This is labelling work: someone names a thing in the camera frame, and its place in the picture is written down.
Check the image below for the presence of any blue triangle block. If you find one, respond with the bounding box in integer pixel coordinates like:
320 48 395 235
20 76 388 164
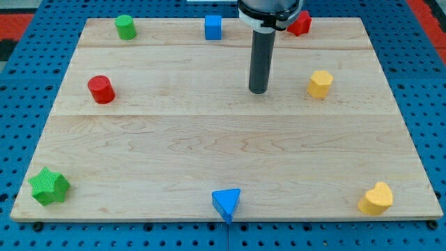
211 188 241 225

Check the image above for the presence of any blue cube block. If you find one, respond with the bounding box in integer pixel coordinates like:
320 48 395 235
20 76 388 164
204 15 222 40

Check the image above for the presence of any red star block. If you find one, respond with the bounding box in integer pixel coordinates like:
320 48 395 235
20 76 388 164
286 10 312 36

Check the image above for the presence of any yellow hexagon block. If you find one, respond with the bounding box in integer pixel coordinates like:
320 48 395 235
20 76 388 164
307 70 334 98

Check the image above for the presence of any green cylinder block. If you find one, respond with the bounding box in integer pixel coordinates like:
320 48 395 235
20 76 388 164
114 15 137 40

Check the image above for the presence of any robot arm with grey rod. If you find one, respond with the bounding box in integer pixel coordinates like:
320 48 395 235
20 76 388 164
238 0 304 94

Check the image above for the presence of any green star block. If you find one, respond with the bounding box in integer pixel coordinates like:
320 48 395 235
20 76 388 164
28 167 71 206

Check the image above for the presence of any wooden board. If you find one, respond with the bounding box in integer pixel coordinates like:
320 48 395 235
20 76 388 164
10 17 443 222

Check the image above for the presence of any red cylinder block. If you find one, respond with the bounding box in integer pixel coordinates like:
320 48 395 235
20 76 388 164
87 75 116 104

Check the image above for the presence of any yellow heart block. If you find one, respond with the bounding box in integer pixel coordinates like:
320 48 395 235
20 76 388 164
357 181 394 215

